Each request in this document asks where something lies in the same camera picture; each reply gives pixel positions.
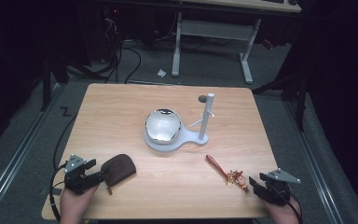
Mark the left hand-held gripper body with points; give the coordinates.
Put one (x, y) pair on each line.
(76, 179)

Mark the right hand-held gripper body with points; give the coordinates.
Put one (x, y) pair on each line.
(278, 189)

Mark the brown leather pouch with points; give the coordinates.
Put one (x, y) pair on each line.
(119, 168)

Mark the white stand with post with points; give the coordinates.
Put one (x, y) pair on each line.
(203, 124)

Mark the shiny silver bowl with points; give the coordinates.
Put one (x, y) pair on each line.
(163, 126)

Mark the person's right hand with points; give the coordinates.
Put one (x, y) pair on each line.
(286, 214)

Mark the person's left hand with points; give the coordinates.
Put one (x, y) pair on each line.
(74, 207)

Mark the black metal stand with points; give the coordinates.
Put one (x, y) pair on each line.
(301, 102)
(46, 84)

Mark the white paper scrap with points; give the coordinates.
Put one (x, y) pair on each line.
(161, 73)

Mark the small red object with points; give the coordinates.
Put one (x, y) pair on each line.
(268, 44)

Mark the white-legged desk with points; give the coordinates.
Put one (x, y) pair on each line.
(214, 29)

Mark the metal floor rail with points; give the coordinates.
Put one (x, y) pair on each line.
(18, 155)
(313, 161)

